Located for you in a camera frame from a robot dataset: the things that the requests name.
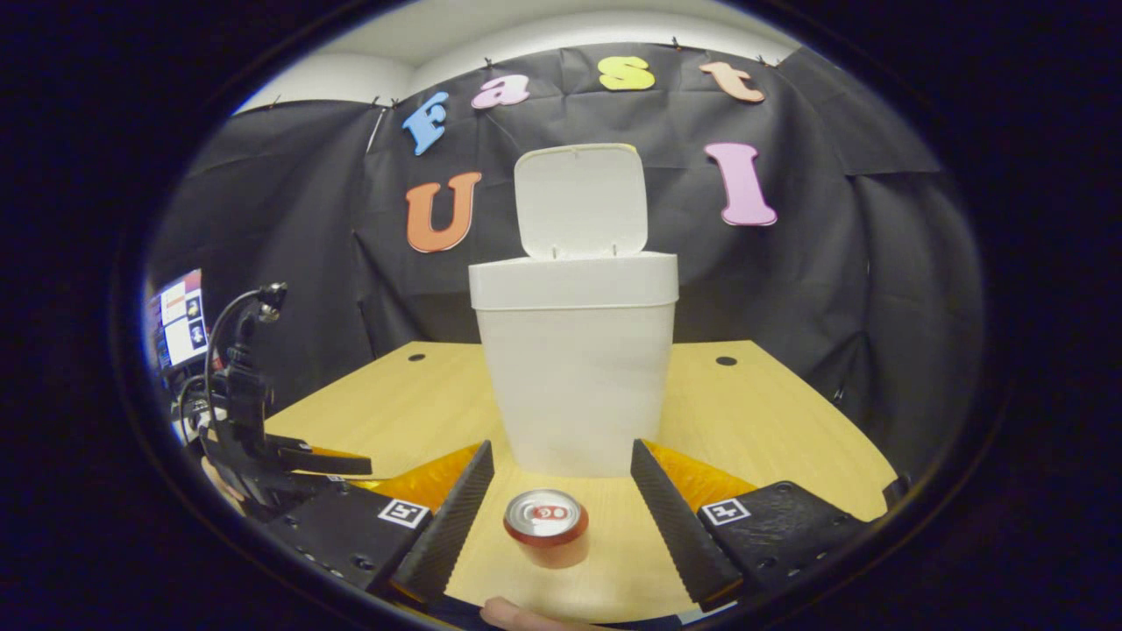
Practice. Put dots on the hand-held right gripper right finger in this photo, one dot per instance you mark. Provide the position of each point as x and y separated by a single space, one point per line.
675 530

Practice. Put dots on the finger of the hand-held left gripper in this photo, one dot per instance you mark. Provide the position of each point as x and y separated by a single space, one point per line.
333 462

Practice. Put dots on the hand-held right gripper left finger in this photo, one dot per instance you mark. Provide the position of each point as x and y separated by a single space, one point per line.
451 530

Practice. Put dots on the red pop can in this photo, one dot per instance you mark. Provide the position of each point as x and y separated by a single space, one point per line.
548 535

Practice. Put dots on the white desktop garbage bin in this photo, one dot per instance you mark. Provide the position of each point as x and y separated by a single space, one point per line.
574 386

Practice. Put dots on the wooden desktop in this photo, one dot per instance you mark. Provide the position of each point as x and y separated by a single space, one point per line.
754 412

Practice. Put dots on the computer monitor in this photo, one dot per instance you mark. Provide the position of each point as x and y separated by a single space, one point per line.
184 324

